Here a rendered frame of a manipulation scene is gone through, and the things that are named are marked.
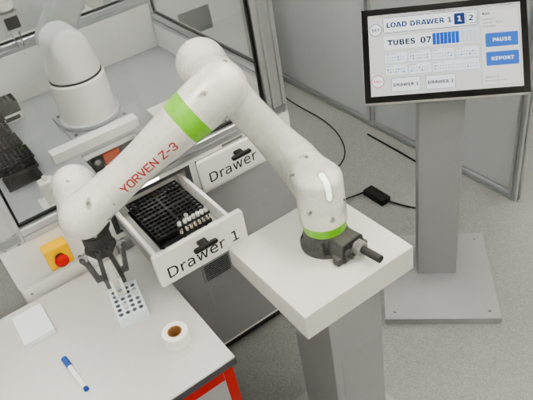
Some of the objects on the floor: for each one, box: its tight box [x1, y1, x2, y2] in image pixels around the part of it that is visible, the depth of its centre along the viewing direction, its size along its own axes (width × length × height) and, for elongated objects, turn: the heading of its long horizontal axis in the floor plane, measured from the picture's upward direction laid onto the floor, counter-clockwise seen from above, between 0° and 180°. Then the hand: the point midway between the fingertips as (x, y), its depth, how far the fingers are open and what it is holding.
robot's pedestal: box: [295, 291, 394, 400], centre depth 199 cm, size 30×30×76 cm
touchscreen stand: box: [384, 99, 502, 324], centre depth 233 cm, size 50×45×102 cm
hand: (116, 284), depth 170 cm, fingers closed
